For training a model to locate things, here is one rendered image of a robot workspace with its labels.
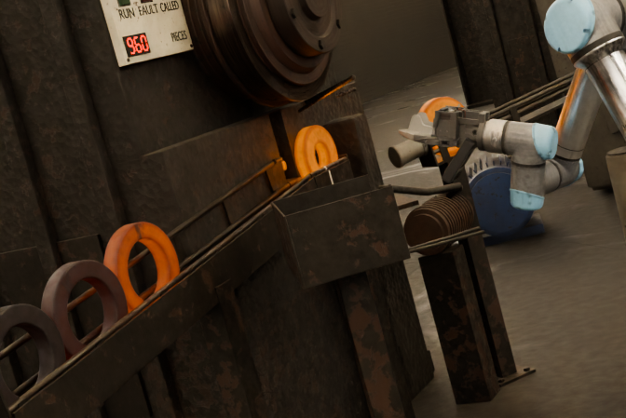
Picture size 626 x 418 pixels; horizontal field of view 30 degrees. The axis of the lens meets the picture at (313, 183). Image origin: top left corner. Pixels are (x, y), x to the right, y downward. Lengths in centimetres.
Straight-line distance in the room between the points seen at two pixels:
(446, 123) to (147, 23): 70
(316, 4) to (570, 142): 66
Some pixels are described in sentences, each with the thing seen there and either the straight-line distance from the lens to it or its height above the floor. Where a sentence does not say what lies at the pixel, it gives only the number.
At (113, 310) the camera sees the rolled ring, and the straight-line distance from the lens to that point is 211.
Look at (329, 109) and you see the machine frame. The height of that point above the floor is 83.
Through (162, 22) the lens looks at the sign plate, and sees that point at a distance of 258.
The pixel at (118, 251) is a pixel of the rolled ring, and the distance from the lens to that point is 214.
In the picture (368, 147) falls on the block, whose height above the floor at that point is 71.
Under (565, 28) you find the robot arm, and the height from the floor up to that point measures 90.
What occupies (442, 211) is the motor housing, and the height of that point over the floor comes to 51.
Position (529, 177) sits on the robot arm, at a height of 60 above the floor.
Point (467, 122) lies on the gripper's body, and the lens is 263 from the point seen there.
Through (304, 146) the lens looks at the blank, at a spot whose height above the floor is 77.
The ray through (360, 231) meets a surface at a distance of 211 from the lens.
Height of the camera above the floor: 100
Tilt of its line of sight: 7 degrees down
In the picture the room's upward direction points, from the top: 15 degrees counter-clockwise
